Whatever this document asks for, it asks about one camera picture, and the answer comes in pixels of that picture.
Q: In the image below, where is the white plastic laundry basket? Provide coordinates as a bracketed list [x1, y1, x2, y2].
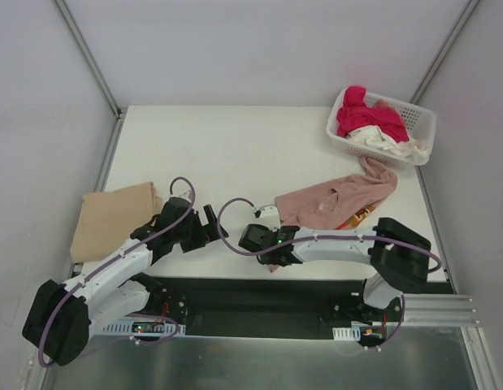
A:
[325, 87, 436, 169]

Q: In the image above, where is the right white slotted cable duct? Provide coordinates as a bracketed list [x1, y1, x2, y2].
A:
[332, 325, 362, 342]

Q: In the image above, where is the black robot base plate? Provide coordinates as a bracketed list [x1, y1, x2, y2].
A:
[67, 274, 402, 337]

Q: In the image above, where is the dusty pink printed t shirt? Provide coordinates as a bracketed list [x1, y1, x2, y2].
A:
[267, 157, 399, 274]

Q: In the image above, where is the left white slotted cable duct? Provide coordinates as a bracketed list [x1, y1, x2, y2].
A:
[97, 319, 176, 337]

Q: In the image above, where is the cream white t shirt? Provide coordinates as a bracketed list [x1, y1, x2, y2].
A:
[346, 125, 431, 163]

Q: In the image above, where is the folded beige t shirt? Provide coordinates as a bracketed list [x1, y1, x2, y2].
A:
[70, 182, 163, 264]

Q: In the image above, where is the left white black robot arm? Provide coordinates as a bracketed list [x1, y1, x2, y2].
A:
[22, 197, 228, 368]

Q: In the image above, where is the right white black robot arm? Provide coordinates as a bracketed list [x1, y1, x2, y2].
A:
[238, 218, 431, 324]

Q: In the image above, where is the crimson red t shirt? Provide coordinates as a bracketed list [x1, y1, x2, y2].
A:
[336, 86, 410, 143]

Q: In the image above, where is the white slotted cable duct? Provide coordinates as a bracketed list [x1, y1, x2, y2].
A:
[332, 325, 362, 342]
[97, 319, 176, 337]

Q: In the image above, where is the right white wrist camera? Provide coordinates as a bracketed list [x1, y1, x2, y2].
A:
[254, 205, 280, 221]

